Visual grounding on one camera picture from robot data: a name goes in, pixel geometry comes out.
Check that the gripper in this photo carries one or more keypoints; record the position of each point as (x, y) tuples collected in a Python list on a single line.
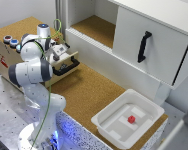
[(60, 51)]

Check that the white sliding door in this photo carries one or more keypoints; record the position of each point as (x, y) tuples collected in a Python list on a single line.
[(160, 50)]

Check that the blue button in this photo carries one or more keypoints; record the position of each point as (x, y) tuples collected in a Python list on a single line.
[(14, 42)]

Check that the white plastic box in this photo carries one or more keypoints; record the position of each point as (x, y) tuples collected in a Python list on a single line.
[(110, 125)]

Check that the white cabinet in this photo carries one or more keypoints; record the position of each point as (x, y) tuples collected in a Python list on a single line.
[(104, 63)]

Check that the pink block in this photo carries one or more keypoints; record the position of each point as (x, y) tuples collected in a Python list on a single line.
[(131, 119)]

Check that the wooden drawer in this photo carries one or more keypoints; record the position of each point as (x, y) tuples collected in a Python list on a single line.
[(70, 56)]

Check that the red button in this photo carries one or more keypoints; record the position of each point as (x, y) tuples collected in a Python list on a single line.
[(7, 38)]

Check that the green button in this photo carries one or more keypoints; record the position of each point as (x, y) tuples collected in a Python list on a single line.
[(18, 48)]

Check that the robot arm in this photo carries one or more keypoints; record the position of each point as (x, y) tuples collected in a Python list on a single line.
[(30, 71)]

